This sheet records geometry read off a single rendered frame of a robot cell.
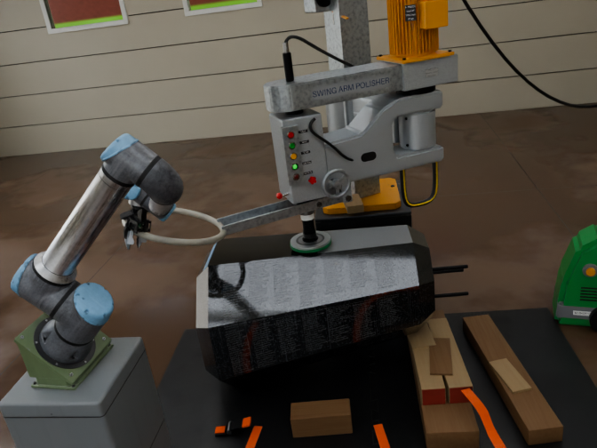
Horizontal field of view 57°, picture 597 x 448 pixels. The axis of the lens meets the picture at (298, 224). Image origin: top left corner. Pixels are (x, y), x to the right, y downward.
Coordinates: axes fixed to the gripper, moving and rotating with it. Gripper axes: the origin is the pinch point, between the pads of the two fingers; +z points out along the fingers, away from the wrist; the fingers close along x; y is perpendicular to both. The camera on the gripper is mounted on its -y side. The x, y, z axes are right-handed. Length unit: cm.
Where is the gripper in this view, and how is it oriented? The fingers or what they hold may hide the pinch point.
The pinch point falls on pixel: (132, 245)
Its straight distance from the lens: 260.7
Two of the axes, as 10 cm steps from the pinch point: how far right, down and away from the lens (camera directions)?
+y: 7.4, 3.2, -5.9
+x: 6.5, -1.2, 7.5
